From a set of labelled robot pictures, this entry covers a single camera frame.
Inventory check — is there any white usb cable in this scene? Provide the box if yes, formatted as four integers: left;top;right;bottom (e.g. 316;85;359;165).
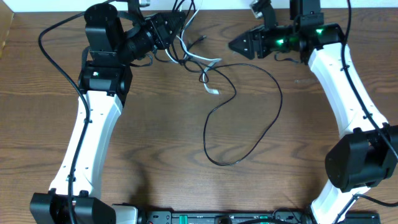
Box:
164;0;223;95

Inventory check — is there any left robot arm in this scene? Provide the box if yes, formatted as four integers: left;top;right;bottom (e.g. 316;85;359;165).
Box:
30;1;187;223

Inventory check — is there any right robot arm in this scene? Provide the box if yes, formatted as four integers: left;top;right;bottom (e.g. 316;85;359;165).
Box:
229;0;397;223

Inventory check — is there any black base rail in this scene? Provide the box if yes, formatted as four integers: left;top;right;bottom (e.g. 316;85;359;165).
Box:
136;208;382;224

